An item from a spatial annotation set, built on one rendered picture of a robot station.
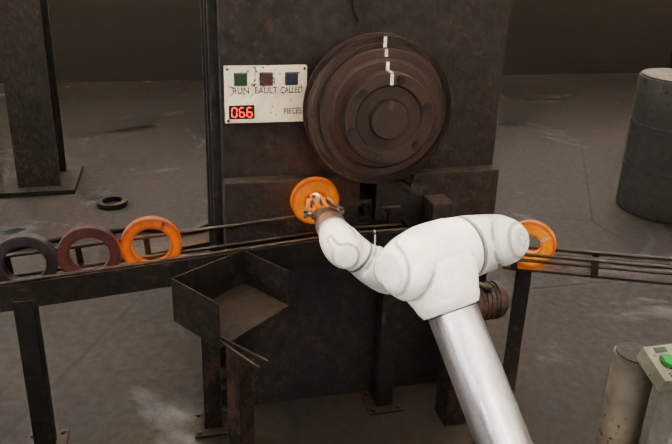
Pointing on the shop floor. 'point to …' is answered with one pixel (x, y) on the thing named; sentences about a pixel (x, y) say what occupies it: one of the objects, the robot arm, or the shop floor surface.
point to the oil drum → (649, 149)
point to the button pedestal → (661, 425)
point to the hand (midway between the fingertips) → (315, 195)
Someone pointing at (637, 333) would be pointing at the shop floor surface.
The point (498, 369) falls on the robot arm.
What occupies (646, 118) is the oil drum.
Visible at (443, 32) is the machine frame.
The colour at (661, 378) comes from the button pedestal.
